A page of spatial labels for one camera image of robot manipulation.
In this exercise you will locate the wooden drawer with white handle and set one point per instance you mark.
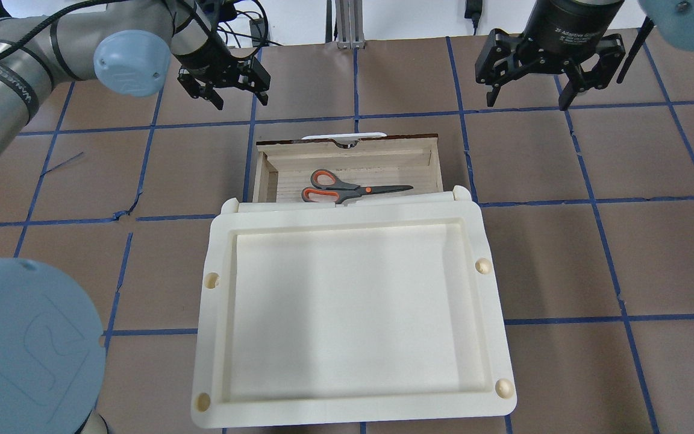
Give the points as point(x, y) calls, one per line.
point(283, 167)

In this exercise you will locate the aluminium frame post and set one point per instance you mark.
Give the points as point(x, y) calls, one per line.
point(349, 24)

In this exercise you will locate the black power adapter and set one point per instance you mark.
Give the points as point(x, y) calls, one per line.
point(258, 32)

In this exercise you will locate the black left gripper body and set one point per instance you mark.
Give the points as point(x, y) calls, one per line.
point(203, 53)

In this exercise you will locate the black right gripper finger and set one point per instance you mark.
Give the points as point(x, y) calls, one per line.
point(569, 93)
point(493, 93)

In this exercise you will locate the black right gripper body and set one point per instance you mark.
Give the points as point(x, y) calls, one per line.
point(565, 22)

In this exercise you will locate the cream plastic base box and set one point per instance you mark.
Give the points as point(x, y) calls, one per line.
point(458, 193)

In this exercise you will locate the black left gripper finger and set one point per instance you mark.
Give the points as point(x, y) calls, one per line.
point(209, 94)
point(262, 93)

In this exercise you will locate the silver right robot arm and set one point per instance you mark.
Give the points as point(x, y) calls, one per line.
point(675, 21)

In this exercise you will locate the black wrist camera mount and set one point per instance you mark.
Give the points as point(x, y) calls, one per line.
point(219, 11)

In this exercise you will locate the orange grey scissors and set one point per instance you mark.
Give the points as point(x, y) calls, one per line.
point(327, 187)

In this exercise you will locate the cream plastic tray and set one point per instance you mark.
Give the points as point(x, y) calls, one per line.
point(320, 313)

